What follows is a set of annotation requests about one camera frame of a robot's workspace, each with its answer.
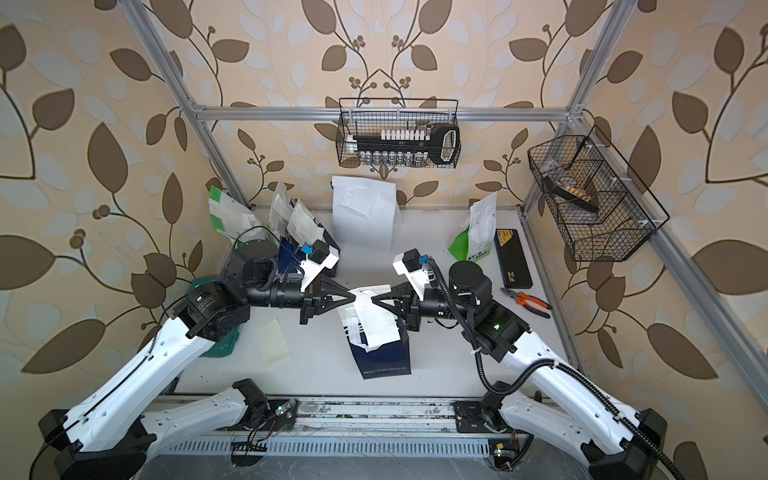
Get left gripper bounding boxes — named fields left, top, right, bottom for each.
left=241, top=274, right=354, bottom=325

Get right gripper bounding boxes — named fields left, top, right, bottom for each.
left=375, top=279, right=477, bottom=331

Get receipt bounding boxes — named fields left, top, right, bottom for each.
left=287, top=201, right=325, bottom=245
left=337, top=285, right=403, bottom=353
left=256, top=319, right=292, bottom=368

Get navy bag front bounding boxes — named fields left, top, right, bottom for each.
left=287, top=201, right=340, bottom=269

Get navy bag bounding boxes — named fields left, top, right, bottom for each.
left=287, top=201, right=340, bottom=269
left=349, top=325, right=412, bottom=380

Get green white bag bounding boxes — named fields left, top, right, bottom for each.
left=208, top=186, right=266, bottom=243
left=448, top=193, right=497, bottom=262

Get large white paper bag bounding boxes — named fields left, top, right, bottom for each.
left=331, top=176, right=399, bottom=250

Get blue white Cheerful bag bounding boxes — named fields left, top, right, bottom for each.
left=269, top=181, right=299, bottom=243

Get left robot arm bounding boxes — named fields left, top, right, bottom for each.
left=29, top=276, right=355, bottom=479

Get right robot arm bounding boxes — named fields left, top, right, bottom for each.
left=372, top=283, right=683, bottom=479

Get green tool case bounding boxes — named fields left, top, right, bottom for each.
left=187, top=277, right=240, bottom=359

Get black box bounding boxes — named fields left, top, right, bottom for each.
left=494, top=229, right=533, bottom=290

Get black socket set holder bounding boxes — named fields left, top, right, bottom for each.
left=337, top=123, right=461, bottom=168

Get dark tool in basket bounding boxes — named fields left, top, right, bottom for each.
left=543, top=176, right=599, bottom=213

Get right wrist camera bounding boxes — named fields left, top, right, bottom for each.
left=393, top=249, right=431, bottom=300

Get orange handled pliers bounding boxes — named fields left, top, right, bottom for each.
left=501, top=288, right=552, bottom=319

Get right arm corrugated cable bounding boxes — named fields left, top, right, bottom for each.
left=422, top=257, right=685, bottom=480

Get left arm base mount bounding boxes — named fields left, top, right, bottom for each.
left=221, top=379, right=299, bottom=468

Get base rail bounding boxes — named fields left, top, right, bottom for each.
left=149, top=397, right=507, bottom=463

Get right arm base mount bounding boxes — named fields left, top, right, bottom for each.
left=451, top=392, right=534, bottom=472

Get back wire basket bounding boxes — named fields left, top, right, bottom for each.
left=335, top=96, right=461, bottom=170

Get wire basket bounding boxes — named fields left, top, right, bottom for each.
left=335, top=96, right=461, bottom=170
left=527, top=126, right=670, bottom=262

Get right wire basket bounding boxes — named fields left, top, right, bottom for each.
left=527, top=126, right=670, bottom=262

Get aluminium frame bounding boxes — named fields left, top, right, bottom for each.
left=119, top=1, right=767, bottom=406

